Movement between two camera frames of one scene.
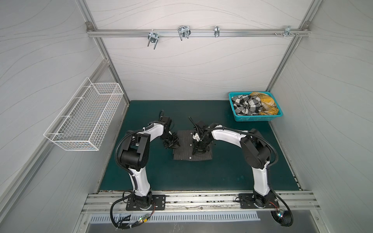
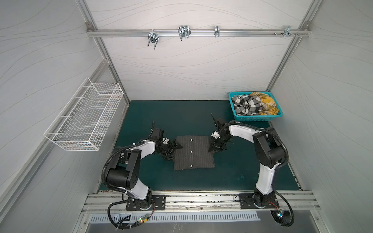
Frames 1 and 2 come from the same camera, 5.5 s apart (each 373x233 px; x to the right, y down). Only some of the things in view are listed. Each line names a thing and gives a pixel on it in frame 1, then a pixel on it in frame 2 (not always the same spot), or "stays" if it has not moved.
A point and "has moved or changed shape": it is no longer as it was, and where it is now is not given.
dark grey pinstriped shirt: (184, 151) has moved or changed shape
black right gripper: (200, 142) → (217, 142)
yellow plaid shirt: (268, 106) stays
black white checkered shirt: (245, 105) stays
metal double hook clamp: (184, 31) stays
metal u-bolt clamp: (154, 37) stays
